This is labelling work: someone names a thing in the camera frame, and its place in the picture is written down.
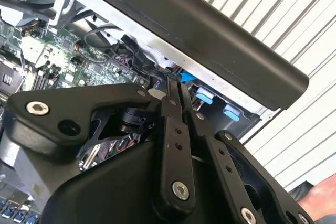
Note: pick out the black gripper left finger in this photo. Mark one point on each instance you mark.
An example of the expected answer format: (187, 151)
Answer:
(78, 98)

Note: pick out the hard disk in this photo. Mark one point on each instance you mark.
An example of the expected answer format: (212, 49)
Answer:
(204, 95)

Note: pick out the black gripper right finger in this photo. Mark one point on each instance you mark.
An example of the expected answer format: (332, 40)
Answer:
(223, 161)

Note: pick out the person's hand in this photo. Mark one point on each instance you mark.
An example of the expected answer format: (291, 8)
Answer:
(323, 200)

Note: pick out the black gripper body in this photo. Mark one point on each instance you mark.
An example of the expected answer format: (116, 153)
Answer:
(105, 197)

